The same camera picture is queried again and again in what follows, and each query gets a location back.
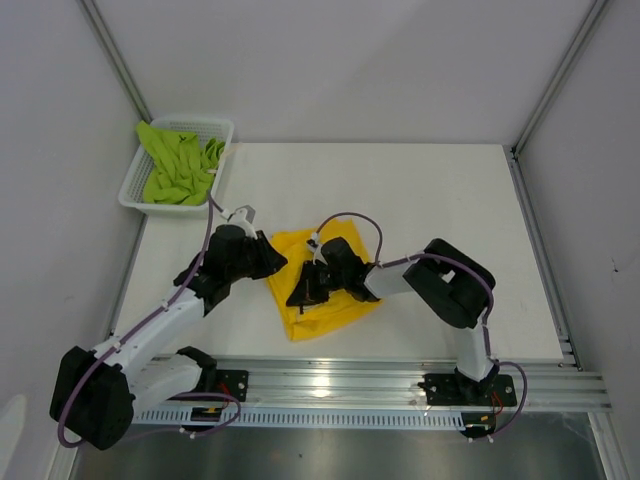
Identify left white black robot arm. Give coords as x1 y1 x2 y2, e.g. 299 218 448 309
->
49 225 287 450

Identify white plastic mesh basket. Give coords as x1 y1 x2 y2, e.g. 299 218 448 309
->
118 114 234 218

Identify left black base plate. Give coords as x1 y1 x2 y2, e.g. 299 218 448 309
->
188 369 250 402

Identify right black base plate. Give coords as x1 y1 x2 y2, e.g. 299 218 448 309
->
418 372 518 407

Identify aluminium corner post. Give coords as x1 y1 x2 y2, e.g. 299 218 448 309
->
511 0 613 159
76 0 152 123

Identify yellow fabric shorts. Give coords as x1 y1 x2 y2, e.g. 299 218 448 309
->
266 228 383 342

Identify left aluminium corner post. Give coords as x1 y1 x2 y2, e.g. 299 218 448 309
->
76 0 152 123

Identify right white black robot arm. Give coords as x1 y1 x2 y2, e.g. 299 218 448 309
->
286 237 499 404

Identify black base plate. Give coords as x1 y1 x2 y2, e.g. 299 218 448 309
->
418 372 518 407
188 369 250 402

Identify aluminium mounting rail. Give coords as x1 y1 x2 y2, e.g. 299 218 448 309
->
67 355 613 412

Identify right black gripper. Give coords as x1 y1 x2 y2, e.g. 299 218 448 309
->
287 260 349 307

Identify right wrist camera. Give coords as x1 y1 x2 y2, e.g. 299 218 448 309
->
306 232 326 264

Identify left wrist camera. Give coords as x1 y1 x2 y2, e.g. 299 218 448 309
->
227 205 258 239

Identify right aluminium corner post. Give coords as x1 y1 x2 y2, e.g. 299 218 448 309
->
511 0 613 159

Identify white slotted cable duct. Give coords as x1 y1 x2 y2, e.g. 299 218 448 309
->
132 405 465 431

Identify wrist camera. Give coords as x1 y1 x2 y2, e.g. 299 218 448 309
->
306 232 326 264
227 205 258 239

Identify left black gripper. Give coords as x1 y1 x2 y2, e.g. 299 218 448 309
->
226 230 287 283

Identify green fabric shorts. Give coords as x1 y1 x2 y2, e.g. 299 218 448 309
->
136 121 226 206

